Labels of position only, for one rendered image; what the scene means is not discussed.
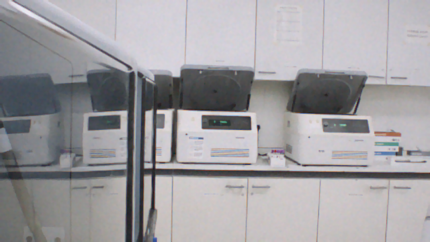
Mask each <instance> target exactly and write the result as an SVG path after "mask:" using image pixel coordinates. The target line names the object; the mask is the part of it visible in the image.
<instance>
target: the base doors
mask: <svg viewBox="0 0 430 242"><path fill-rule="evenodd" d="M227 185H229V186H241V185H242V186H244V188H226V186H227ZM253 185H254V186H270V188H252V186H253ZM370 186H372V187H383V186H384V187H388V188H374V189H370ZM394 186H396V187H407V186H408V187H409V188H411V189H401V188H394ZM251 192H253V196H252V195H251ZM204 193H220V195H219V196H204ZM347 193H349V194H363V196H348V195H347ZM241 194H244V196H241ZM171 201H172V177H167V176H156V186H155V208H156V209H157V222H156V227H155V237H157V238H158V242H171V234H172V242H419V241H420V237H421V230H422V227H423V224H424V221H425V217H426V214H427V210H428V207H429V202H430V180H429V179H407V180H388V179H286V178H233V177H173V202H172V229H171ZM246 213H247V218H246ZM245 233H246V238H245Z"/></svg>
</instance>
